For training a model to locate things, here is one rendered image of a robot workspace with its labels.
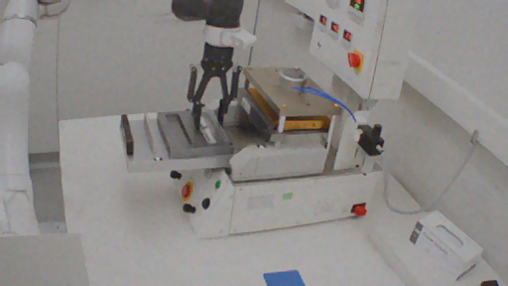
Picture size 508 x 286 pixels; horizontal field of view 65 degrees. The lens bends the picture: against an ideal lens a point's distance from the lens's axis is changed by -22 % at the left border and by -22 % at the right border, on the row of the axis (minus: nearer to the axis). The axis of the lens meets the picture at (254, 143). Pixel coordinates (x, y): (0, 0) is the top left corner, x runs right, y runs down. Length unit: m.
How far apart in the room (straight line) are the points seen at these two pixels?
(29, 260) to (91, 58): 1.92
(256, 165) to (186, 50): 1.63
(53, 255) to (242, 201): 0.60
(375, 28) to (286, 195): 0.50
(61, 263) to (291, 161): 0.68
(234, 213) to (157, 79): 1.63
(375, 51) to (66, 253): 0.88
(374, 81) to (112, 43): 1.73
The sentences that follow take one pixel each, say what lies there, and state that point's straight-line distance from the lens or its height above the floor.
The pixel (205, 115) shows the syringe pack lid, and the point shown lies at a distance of 1.36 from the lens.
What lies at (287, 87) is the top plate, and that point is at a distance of 1.32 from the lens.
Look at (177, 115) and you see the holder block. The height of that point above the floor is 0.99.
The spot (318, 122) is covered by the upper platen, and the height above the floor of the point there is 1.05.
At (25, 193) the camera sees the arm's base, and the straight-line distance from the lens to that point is 1.01.
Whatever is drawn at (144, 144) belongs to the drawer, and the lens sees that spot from 1.27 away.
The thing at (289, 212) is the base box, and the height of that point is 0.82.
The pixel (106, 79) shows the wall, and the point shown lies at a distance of 2.75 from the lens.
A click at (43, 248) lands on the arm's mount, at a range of 0.89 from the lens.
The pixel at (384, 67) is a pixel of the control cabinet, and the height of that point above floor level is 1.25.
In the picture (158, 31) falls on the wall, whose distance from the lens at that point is 2.70.
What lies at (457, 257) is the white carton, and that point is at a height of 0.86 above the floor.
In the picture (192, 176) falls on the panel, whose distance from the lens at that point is 1.42.
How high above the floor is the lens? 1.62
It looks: 29 degrees down
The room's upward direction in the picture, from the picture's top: 9 degrees clockwise
